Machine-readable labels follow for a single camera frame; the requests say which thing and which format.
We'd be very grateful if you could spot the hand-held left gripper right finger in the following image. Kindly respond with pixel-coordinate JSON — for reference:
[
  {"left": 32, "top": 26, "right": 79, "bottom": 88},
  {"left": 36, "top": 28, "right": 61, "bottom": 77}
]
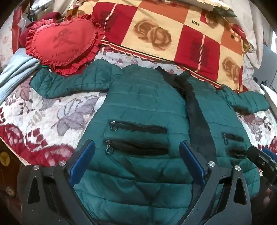
[{"left": 179, "top": 140, "right": 253, "bottom": 225}]

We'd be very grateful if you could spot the dark wooden bed frame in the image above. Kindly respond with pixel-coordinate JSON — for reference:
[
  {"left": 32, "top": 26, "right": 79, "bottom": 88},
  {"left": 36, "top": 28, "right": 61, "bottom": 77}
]
[{"left": 0, "top": 141, "right": 26, "bottom": 221}]

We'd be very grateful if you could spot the white cloth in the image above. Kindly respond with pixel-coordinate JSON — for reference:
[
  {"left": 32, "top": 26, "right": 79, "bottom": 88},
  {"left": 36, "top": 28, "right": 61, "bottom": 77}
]
[{"left": 223, "top": 0, "right": 277, "bottom": 64}]

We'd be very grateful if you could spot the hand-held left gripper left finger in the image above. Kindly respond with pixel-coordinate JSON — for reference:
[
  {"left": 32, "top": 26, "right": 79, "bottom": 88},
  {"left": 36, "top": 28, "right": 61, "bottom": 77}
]
[{"left": 17, "top": 140, "right": 96, "bottom": 225}]

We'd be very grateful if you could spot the light blue cloth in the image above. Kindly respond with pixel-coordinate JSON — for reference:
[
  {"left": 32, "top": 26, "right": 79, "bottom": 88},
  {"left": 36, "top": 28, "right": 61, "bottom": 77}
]
[{"left": 0, "top": 47, "right": 41, "bottom": 105}]

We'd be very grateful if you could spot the red bag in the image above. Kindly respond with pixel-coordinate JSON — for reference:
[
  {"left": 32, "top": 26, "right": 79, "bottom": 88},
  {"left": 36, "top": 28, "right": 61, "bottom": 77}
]
[{"left": 11, "top": 4, "right": 25, "bottom": 45}]

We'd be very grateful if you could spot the red and yellow checkered blanket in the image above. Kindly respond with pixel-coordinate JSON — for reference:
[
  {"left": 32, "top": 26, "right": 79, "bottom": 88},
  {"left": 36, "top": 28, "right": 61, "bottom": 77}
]
[{"left": 67, "top": 0, "right": 253, "bottom": 94}]

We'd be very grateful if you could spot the green quilted puffer jacket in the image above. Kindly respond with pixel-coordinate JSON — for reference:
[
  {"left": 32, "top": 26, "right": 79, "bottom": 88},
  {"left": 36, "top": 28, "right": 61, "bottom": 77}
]
[{"left": 30, "top": 59, "right": 270, "bottom": 225}]

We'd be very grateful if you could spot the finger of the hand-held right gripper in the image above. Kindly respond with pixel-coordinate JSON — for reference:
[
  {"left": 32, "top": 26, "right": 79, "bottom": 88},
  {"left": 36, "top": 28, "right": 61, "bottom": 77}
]
[{"left": 247, "top": 146, "right": 277, "bottom": 173}]

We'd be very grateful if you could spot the floral white and red bedspread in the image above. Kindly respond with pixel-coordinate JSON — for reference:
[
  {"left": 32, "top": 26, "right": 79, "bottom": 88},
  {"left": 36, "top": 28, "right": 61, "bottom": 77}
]
[{"left": 0, "top": 32, "right": 277, "bottom": 173}]

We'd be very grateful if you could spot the red heart-shaped ruffled pillow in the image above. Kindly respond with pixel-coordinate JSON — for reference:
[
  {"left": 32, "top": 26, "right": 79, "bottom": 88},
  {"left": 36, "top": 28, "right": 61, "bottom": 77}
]
[{"left": 25, "top": 15, "right": 105, "bottom": 75}]

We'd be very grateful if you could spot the person's right hand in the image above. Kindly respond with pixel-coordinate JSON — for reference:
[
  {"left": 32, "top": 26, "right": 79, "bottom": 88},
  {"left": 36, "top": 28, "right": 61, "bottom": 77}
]
[{"left": 262, "top": 188, "right": 274, "bottom": 209}]

